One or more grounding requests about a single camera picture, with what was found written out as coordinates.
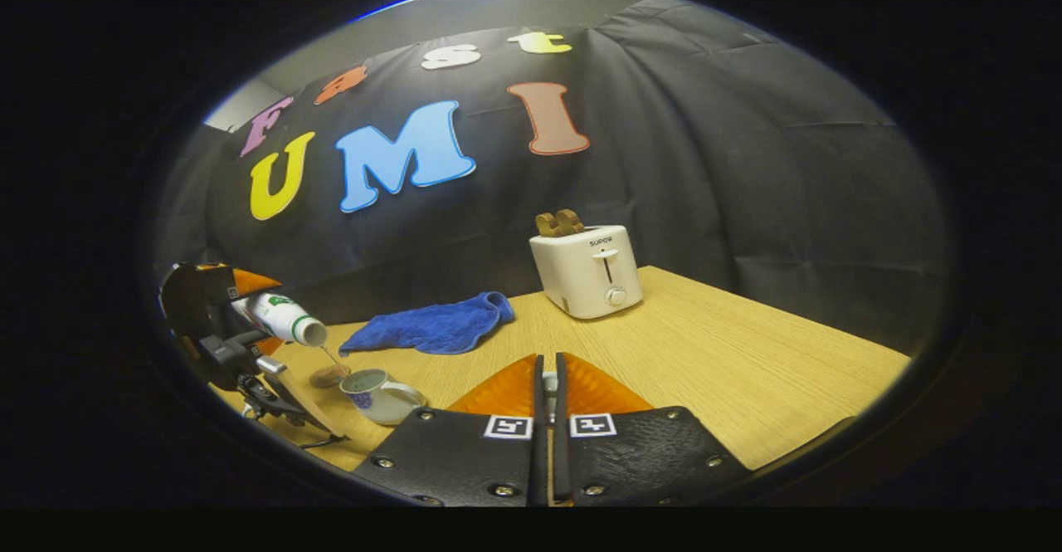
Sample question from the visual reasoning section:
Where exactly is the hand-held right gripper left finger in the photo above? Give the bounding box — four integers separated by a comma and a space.
353, 353, 548, 507

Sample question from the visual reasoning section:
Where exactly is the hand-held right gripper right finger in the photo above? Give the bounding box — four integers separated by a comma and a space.
553, 351, 752, 507

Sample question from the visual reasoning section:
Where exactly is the white green-label water bottle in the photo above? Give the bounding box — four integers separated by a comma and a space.
231, 291, 329, 348

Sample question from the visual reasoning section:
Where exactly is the white blue-patterned teacup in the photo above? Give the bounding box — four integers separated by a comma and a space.
339, 368, 429, 427

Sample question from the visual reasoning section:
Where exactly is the blue towel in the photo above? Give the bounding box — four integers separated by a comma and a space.
339, 291, 516, 356

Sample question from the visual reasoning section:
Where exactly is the white toaster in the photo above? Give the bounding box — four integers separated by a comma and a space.
529, 225, 645, 320

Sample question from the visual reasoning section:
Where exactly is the black backdrop cloth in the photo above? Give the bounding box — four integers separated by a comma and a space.
153, 0, 951, 358

